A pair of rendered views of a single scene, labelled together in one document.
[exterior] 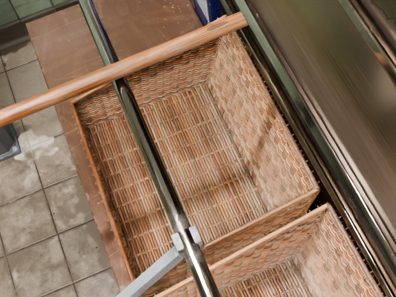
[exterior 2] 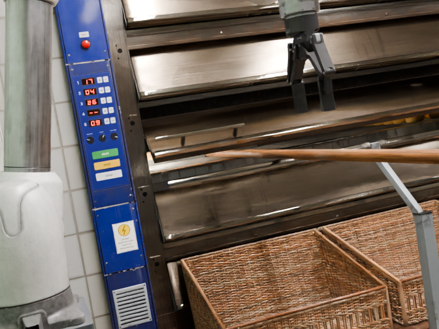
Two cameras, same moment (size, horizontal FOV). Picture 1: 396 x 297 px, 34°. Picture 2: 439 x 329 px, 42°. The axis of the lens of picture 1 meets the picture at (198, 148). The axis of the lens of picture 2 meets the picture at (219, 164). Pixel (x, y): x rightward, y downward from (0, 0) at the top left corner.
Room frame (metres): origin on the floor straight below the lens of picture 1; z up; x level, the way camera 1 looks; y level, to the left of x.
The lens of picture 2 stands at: (1.07, 1.92, 1.32)
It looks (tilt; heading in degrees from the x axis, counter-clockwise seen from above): 4 degrees down; 265
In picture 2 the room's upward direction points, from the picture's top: 9 degrees counter-clockwise
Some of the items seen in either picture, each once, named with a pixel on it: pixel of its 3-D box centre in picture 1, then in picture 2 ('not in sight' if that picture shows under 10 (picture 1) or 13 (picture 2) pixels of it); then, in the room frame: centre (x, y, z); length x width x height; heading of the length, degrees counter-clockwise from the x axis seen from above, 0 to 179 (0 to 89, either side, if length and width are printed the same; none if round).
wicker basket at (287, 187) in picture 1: (185, 154); (279, 292); (0.77, 0.03, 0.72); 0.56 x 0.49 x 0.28; 11
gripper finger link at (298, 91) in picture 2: not in sight; (299, 98); (0.74, 0.59, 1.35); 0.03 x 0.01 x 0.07; 10
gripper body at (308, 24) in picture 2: not in sight; (303, 37); (0.72, 0.66, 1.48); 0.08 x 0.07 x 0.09; 100
